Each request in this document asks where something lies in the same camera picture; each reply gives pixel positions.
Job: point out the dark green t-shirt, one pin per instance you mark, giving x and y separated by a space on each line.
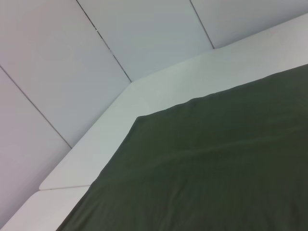
204 156

